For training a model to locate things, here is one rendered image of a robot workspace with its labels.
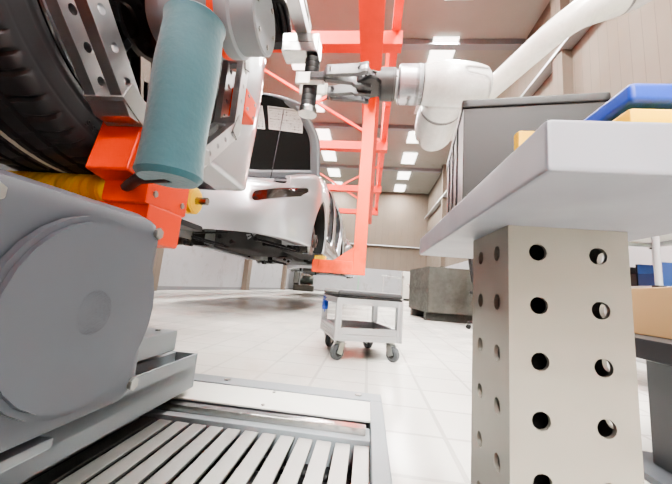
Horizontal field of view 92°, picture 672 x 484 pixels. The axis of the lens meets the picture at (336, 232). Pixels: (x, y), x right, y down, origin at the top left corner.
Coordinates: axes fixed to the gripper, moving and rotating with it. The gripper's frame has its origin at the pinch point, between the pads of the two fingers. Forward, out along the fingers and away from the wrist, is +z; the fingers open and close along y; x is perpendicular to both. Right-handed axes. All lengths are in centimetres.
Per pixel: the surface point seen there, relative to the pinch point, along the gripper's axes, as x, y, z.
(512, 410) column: -57, -40, -29
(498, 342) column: -52, -37, -29
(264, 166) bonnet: 98, 318, 127
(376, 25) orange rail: 215, 219, -8
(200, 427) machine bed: -77, -4, 14
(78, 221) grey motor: -45, -50, 3
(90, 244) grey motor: -46, -49, 3
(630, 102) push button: -36, -52, -31
